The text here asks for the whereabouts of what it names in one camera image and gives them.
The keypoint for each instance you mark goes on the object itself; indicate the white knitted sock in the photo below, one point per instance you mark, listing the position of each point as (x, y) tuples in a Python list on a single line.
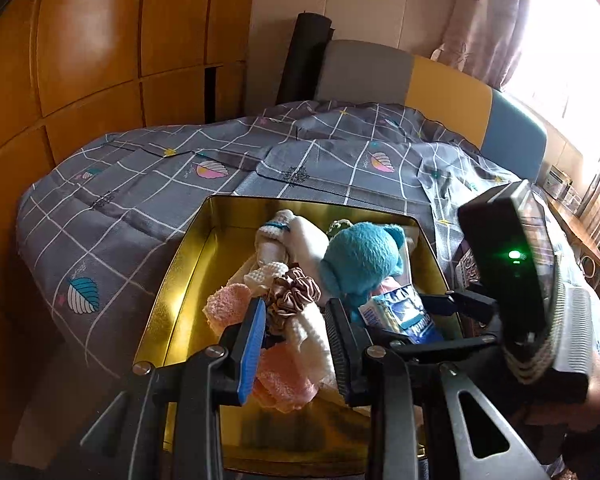
[(270, 240)]

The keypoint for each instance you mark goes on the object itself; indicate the window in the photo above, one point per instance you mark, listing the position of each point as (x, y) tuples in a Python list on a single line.
[(575, 50)]

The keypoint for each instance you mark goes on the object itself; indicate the pink fuzzy cloth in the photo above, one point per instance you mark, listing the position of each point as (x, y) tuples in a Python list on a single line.
[(227, 307), (285, 382)]

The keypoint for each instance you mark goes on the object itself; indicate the leopard print scrunchie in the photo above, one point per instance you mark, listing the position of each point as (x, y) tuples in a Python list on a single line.
[(339, 227)]

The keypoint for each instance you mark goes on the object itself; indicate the brown satin scrunchie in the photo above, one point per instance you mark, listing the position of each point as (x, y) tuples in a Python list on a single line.
[(292, 295)]

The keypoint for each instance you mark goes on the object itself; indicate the grey yellow blue headboard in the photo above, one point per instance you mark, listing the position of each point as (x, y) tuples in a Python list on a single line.
[(430, 95)]

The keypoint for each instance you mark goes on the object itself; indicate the cream knitted cloth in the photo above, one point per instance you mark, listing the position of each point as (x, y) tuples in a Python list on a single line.
[(310, 340)]

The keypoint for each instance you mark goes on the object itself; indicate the gold ornate tissue box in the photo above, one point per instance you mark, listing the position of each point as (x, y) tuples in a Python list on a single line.
[(467, 265)]

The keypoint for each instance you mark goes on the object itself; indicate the grey printed blanket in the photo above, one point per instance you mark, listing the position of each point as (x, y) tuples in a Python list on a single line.
[(130, 210)]

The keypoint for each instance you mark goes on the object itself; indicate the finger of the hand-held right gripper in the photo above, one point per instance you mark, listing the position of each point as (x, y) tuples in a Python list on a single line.
[(455, 347), (460, 305)]

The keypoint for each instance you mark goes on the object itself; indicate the teal plush toy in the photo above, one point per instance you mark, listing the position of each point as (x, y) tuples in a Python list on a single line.
[(355, 260)]

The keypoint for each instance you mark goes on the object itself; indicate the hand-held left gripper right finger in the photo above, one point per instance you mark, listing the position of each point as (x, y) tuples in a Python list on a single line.
[(342, 355)]

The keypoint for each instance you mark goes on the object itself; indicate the grey printed pillow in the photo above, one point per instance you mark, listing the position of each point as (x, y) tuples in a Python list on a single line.
[(330, 165)]

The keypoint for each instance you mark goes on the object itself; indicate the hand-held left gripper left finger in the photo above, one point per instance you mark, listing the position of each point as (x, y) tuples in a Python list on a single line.
[(252, 350)]

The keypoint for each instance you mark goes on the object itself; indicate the wooden wardrobe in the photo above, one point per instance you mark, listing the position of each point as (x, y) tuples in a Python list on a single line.
[(80, 60)]

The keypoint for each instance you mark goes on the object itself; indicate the black rolled mat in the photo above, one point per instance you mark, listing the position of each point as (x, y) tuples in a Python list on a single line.
[(305, 60)]

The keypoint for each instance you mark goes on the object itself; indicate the yellow metal tin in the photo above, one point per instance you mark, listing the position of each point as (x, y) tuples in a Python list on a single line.
[(180, 310)]

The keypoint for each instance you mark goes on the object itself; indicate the wooden desk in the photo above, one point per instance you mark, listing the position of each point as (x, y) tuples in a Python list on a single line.
[(577, 230)]

